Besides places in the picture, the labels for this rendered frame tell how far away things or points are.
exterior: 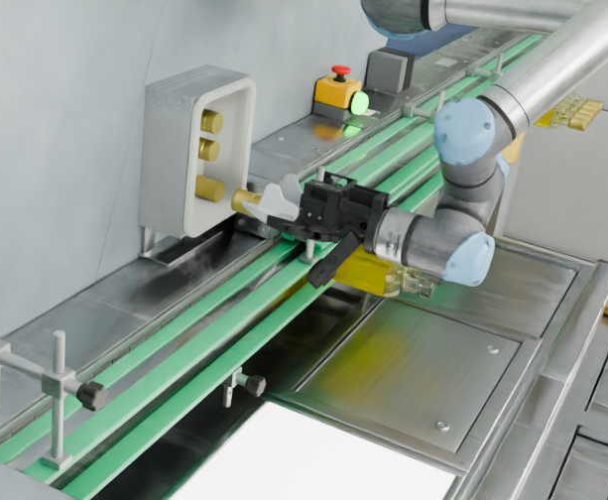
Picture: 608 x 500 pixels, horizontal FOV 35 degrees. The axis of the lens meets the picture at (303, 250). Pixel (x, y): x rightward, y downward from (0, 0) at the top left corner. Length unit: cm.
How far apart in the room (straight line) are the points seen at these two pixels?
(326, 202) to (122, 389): 38
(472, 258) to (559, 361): 56
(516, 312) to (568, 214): 585
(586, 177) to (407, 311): 594
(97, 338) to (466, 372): 69
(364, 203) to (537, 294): 83
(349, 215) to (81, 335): 40
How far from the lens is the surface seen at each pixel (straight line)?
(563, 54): 130
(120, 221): 146
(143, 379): 127
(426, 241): 131
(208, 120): 149
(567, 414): 172
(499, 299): 206
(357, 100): 194
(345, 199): 136
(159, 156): 144
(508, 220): 799
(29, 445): 116
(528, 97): 127
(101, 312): 137
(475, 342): 181
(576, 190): 779
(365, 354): 170
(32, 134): 124
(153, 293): 142
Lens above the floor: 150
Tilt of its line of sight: 20 degrees down
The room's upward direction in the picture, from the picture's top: 108 degrees clockwise
